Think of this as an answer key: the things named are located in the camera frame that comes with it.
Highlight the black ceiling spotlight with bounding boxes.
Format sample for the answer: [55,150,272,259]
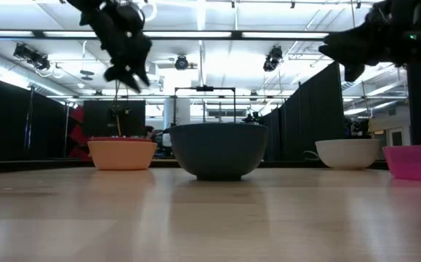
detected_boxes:
[174,54,190,71]
[12,42,51,72]
[262,45,284,73]

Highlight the black hanging cable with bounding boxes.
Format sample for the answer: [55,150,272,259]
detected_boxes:
[113,79,121,138]

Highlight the black curtain partition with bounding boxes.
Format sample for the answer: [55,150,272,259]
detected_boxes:
[0,71,69,161]
[260,61,345,162]

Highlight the peach orange bowl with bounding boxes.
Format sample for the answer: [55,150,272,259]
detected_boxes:
[87,140,159,171]

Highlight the red chair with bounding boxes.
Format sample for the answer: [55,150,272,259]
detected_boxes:
[68,105,95,161]

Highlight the black monitor screen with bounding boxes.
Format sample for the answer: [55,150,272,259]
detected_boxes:
[82,100,147,138]

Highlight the pink plastic bowl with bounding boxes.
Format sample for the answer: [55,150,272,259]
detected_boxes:
[382,144,421,183]

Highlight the dark blue-grey bowl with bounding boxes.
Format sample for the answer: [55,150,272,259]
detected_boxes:
[169,122,270,182]

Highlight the white cable ring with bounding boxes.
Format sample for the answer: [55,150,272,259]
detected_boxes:
[141,1,159,23]

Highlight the white bowl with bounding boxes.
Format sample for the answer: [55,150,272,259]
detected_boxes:
[315,138,381,170]

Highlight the white pillar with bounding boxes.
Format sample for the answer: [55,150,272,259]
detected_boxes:
[163,98,191,127]

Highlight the black overhead frame bar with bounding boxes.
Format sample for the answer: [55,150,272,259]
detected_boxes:
[0,29,331,41]

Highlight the black table edge rail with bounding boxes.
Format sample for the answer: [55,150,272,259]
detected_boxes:
[0,159,389,175]

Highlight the black background equipment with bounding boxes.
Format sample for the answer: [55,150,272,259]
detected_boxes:
[344,116,369,139]

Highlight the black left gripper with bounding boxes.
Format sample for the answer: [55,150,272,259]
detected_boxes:
[100,31,153,94]

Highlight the white door with window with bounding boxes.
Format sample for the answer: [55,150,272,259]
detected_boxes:
[388,127,406,147]

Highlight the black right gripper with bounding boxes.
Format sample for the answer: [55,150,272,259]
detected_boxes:
[318,1,411,83]

